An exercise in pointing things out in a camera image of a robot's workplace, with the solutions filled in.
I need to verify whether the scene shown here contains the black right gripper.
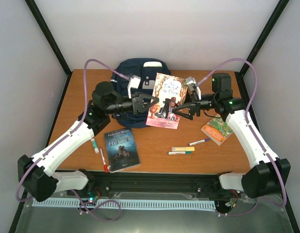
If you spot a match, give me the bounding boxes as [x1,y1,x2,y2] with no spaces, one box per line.
[171,89,218,119]

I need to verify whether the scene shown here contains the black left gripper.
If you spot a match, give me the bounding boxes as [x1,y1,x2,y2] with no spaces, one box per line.
[106,92,159,115]

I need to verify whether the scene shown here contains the pink Taming Shrew book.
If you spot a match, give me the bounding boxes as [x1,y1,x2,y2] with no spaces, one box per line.
[146,73,188,130]

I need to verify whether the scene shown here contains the navy blue student backpack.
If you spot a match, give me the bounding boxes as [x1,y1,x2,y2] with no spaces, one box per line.
[113,58,171,129]

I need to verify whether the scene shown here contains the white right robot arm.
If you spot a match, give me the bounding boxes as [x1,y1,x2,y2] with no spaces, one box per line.
[173,73,291,199]

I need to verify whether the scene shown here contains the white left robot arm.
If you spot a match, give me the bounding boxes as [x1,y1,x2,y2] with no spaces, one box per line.
[18,82,159,202]

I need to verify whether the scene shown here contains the purple tipped white marker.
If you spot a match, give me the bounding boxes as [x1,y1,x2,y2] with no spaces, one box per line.
[188,138,210,146]

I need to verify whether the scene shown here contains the orange Treehouse book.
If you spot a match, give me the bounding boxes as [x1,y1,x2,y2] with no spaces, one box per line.
[201,114,233,146]

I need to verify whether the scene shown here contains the yellow highlighter pen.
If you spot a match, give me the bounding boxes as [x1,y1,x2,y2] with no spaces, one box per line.
[171,147,195,152]

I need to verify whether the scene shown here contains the green tipped white marker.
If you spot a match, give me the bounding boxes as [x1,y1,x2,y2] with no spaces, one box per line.
[167,151,192,155]

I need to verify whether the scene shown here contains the dark Wuthering Heights book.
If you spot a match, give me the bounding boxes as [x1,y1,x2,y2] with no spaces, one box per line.
[104,128,141,173]

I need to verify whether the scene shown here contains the white green glue stick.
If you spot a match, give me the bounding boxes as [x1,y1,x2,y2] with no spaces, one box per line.
[91,138,99,153]

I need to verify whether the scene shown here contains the red tipped white marker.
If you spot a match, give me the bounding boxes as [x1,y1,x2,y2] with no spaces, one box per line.
[99,148,109,173]

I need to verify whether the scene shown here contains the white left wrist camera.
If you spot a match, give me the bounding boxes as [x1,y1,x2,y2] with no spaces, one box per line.
[127,75,141,99]

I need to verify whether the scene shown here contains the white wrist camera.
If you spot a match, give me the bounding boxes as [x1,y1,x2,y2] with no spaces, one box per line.
[127,75,141,99]
[186,77,201,100]

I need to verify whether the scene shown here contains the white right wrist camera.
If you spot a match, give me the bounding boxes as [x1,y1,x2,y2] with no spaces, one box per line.
[186,77,201,100]

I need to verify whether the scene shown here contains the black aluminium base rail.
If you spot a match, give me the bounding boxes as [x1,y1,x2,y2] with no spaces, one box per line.
[25,169,247,196]

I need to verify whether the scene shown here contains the light blue slotted cable duct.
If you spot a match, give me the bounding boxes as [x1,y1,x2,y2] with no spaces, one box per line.
[32,198,216,212]

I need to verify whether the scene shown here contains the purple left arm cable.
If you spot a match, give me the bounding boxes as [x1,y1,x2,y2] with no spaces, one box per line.
[15,58,131,222]

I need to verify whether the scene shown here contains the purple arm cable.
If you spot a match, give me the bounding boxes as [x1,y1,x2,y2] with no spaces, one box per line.
[195,57,288,217]
[15,58,131,222]

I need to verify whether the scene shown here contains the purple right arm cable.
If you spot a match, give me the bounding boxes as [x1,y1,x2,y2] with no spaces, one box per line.
[195,57,288,217]

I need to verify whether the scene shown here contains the black right frame post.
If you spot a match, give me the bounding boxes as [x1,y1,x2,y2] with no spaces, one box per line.
[247,0,290,63]

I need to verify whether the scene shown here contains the black frame post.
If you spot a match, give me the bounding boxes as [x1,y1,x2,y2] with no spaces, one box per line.
[25,0,72,77]
[247,0,290,63]

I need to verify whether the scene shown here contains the black left frame post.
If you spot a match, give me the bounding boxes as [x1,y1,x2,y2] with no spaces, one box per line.
[25,0,72,77]

